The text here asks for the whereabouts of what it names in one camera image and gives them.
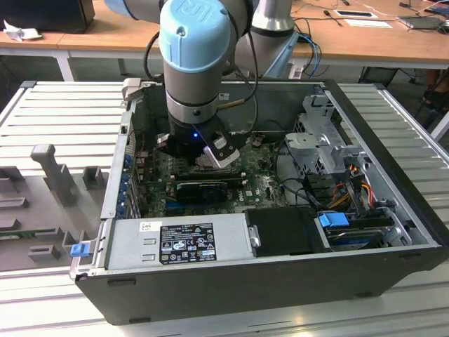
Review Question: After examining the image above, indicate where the green motherboard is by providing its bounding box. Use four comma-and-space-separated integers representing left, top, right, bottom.
135, 135, 294, 218

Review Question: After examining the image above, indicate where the black and grey PC case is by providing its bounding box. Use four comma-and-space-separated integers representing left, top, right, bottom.
69, 77, 449, 326

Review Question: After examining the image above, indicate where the crumpled white paper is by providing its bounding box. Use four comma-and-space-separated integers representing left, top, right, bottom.
2, 19, 43, 44

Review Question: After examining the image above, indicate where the wooden desk white frame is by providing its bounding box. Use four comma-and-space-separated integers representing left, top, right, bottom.
0, 0, 95, 84
58, 0, 449, 84

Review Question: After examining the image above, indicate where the blue case latch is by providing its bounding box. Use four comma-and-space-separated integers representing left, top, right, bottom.
69, 243, 88, 260

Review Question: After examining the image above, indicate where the yellow and red wire bundle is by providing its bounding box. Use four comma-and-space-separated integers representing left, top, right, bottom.
329, 177, 375, 209

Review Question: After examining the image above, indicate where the grey laptop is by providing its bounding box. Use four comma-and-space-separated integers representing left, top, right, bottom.
397, 15, 445, 32

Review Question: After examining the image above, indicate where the silver metal drive cage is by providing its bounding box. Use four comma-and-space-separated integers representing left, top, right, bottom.
283, 91, 375, 178

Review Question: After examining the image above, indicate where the white paper sheet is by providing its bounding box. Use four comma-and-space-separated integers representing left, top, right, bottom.
344, 18, 394, 29

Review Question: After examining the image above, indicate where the black RAM slot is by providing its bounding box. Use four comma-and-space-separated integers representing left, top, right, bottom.
173, 169, 246, 179
175, 177, 248, 187

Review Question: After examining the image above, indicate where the black graphics card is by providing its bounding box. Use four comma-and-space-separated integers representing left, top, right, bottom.
174, 180, 228, 204

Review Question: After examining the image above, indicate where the black plastic shroud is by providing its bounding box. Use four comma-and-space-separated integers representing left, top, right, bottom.
243, 206, 333, 258

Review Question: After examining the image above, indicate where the hard disk in blue carrier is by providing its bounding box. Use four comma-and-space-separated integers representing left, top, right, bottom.
317, 211, 391, 252

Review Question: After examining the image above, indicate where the CPU socket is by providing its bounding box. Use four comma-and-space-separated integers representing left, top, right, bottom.
191, 154, 235, 175

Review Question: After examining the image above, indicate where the white desk cable port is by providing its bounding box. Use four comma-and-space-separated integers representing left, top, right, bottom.
332, 9, 379, 20

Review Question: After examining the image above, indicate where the black box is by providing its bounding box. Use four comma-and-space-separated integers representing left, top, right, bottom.
0, 0, 95, 35

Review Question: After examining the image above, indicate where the light grey case latch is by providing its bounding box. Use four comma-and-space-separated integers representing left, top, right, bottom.
121, 77, 143, 103

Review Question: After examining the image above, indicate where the person's leg with sandal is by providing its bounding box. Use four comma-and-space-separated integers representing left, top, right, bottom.
420, 68, 449, 110

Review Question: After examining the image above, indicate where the grey power supply with label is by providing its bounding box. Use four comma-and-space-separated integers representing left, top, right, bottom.
105, 213, 254, 271

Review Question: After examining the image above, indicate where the green RAM stick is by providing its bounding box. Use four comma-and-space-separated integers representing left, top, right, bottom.
0, 227, 59, 238

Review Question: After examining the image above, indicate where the white table frame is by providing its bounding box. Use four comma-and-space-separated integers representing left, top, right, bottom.
429, 111, 449, 142

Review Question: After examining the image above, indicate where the grey parts rack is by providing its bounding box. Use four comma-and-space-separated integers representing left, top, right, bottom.
0, 143, 110, 274

